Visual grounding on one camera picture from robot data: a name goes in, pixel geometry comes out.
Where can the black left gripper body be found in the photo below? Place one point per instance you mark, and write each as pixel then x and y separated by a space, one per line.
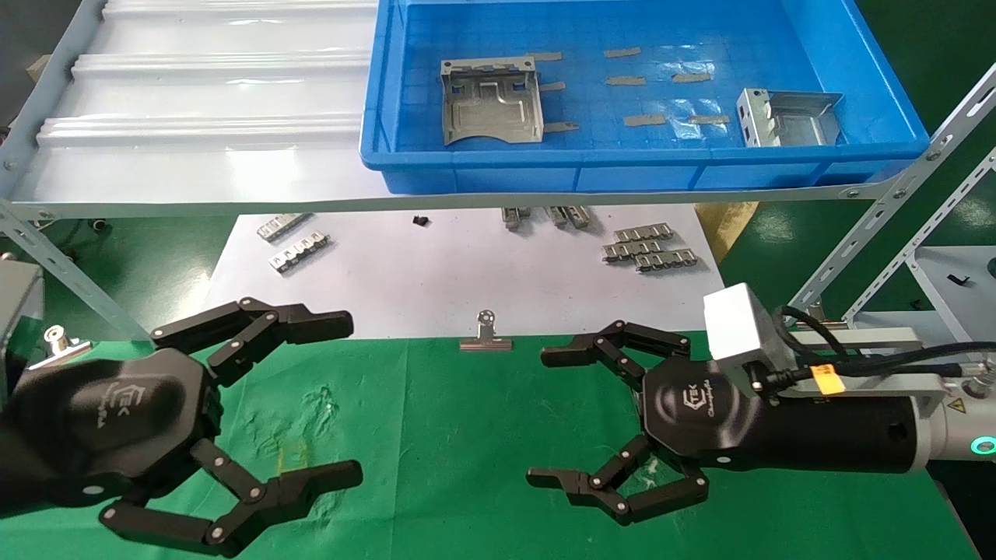
pixel 101 428

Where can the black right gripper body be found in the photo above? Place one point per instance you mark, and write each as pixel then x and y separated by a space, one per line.
pixel 817 435

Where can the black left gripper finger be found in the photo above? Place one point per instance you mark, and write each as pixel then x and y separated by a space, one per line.
pixel 296 490
pixel 303 325

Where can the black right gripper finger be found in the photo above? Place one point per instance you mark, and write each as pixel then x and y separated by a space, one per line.
pixel 661 494
pixel 615 342

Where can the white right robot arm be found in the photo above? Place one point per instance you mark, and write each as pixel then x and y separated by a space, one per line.
pixel 973 424

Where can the notched metal strip part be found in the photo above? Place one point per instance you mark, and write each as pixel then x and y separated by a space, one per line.
pixel 282 225
pixel 299 253
pixel 666 260
pixel 643 232
pixel 630 250
pixel 555 215
pixel 513 216
pixel 578 216

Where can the silver binder clip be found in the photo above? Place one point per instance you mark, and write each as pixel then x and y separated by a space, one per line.
pixel 485 342
pixel 56 340

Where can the blue plastic bin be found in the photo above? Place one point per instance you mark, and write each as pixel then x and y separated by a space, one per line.
pixel 661 175

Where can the green table cloth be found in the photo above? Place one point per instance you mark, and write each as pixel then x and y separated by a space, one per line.
pixel 467 435

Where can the grey side table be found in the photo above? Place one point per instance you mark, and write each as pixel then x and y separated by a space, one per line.
pixel 957 303

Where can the brown tape strip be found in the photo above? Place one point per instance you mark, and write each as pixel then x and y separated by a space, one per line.
pixel 562 126
pixel 710 119
pixel 626 80
pixel 552 85
pixel 644 120
pixel 691 77
pixel 545 56
pixel 622 52

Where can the grey metal shelf rack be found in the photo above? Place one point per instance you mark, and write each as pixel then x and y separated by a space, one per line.
pixel 202 93

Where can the silver camera mounting bracket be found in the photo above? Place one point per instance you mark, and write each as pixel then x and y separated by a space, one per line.
pixel 871 385

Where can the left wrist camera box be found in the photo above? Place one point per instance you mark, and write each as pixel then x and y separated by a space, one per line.
pixel 15 311

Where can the flat stamped metal bracket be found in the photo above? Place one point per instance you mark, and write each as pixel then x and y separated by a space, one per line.
pixel 490 109

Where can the folded stamped metal bracket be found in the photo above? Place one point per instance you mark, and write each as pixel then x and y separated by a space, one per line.
pixel 794 124

